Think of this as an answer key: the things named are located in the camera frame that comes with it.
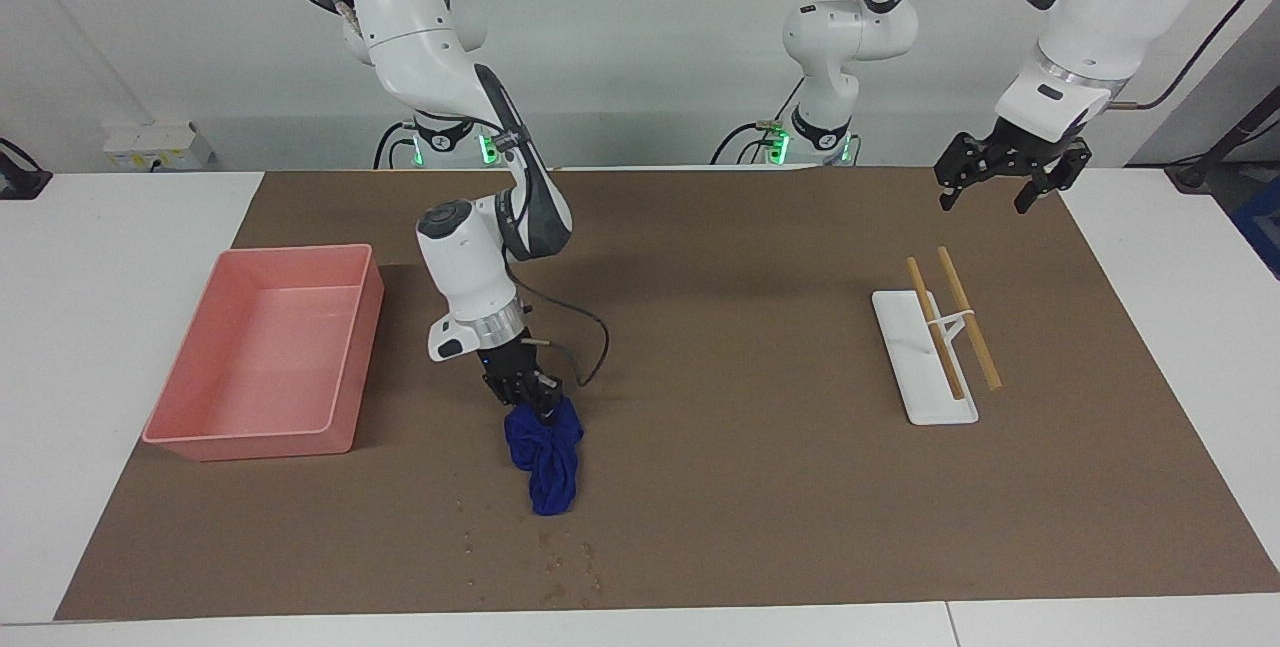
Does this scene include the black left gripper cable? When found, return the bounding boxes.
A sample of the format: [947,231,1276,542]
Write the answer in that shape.
[1105,0,1261,113]

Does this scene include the black tripod stand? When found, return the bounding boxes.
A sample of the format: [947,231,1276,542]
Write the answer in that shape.
[1165,87,1280,193]

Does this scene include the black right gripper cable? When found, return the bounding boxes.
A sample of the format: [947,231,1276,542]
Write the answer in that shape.
[303,0,612,388]

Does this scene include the blue box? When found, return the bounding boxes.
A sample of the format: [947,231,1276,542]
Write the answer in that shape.
[1230,177,1280,280]

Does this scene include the pink plastic tray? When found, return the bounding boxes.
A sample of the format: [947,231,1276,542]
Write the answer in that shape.
[142,244,386,462]

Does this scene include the spilled water droplets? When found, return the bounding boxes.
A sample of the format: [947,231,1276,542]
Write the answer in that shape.
[455,497,606,608]

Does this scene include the brown table mat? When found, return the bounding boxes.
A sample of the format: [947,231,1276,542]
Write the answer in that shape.
[54,165,1280,622]

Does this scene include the white towel rack stand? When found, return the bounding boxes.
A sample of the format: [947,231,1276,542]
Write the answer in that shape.
[872,289,979,426]

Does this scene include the blue towel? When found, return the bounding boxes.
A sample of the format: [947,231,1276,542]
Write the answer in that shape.
[503,397,586,517]

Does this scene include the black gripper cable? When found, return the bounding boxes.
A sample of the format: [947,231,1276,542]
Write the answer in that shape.
[1105,0,1261,113]
[303,0,612,388]

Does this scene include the black base cable bundle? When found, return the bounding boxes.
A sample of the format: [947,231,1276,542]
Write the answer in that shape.
[710,77,806,166]

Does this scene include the black clamp mount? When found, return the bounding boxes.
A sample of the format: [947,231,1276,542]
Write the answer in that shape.
[0,137,53,200]

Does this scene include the wooden rack rod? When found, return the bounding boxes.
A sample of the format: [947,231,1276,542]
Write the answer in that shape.
[936,246,1003,392]
[906,257,967,402]

